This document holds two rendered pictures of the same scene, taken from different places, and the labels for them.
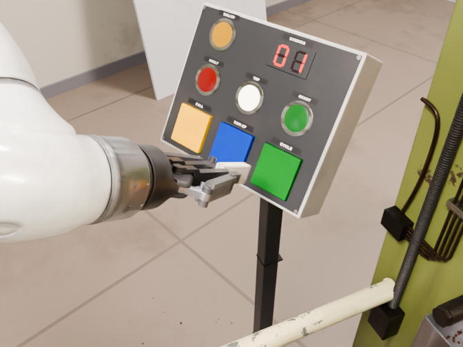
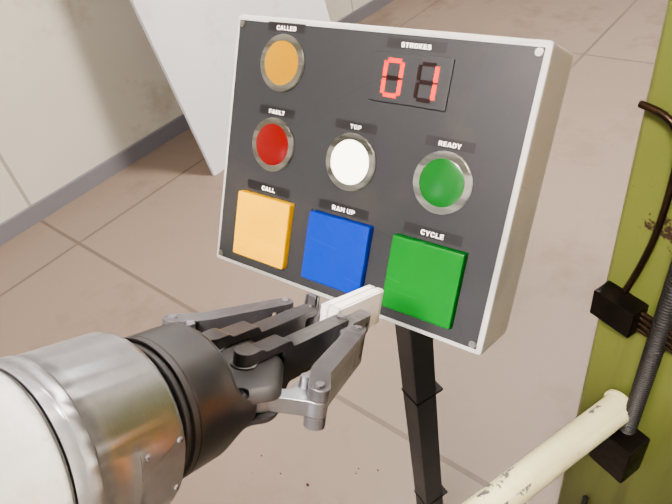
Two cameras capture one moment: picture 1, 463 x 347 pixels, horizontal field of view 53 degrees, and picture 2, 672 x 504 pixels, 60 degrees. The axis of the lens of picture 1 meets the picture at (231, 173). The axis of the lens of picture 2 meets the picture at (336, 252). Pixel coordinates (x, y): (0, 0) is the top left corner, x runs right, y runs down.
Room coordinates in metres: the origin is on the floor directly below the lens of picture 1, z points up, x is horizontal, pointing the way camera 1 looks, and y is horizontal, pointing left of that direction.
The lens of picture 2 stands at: (0.22, 0.01, 1.40)
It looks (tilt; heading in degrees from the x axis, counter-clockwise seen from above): 40 degrees down; 359
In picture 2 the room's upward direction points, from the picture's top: 11 degrees counter-clockwise
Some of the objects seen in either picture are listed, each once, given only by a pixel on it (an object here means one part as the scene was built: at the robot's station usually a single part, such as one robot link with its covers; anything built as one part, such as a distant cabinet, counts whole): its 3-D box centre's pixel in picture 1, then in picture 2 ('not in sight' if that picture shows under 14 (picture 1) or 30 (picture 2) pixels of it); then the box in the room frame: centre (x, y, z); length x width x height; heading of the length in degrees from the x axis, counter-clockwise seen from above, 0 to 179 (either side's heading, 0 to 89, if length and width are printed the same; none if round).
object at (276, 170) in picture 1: (276, 171); (423, 279); (0.61, -0.08, 1.01); 0.07 x 0.05 x 0.07; 49
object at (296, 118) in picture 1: (296, 118); (441, 182); (0.65, -0.11, 1.09); 0.05 x 0.03 x 0.04; 24
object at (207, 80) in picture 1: (207, 80); (272, 144); (0.78, 0.04, 1.09); 0.05 x 0.03 x 0.04; 24
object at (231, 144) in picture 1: (231, 148); (337, 252); (0.68, 0.00, 1.01); 0.07 x 0.05 x 0.07; 49
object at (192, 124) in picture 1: (192, 127); (264, 228); (0.75, 0.07, 1.01); 0.07 x 0.05 x 0.07; 49
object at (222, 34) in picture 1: (222, 34); (281, 63); (0.81, 0.02, 1.16); 0.05 x 0.03 x 0.04; 24
